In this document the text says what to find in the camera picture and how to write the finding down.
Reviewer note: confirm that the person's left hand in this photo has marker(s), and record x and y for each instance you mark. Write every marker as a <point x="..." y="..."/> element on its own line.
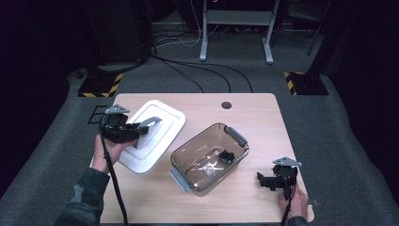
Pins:
<point x="108" y="153"/>

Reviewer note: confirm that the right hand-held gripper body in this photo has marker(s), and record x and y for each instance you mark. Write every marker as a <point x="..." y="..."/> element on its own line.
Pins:
<point x="284" y="177"/>

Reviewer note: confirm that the clear brown storage box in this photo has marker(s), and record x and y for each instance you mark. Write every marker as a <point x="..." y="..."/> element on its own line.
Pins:
<point x="208" y="169"/>

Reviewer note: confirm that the dark cabinet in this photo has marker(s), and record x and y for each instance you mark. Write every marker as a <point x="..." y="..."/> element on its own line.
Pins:
<point x="119" y="31"/>

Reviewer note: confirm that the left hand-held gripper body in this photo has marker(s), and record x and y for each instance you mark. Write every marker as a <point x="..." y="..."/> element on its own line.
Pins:
<point x="116" y="128"/>

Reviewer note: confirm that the person's right hand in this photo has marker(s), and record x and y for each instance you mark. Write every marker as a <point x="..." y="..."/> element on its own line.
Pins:
<point x="298" y="205"/>

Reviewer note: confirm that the grey metal stand frame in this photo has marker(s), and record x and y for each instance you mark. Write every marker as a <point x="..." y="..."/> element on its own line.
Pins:
<point x="204" y="37"/>

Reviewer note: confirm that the blue toy car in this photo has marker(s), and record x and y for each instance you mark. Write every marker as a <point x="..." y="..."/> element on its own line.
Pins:
<point x="226" y="156"/>

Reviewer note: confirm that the black yellow striped base plate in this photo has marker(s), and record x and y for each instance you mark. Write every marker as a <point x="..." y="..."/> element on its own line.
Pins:
<point x="98" y="84"/>
<point x="309" y="84"/>

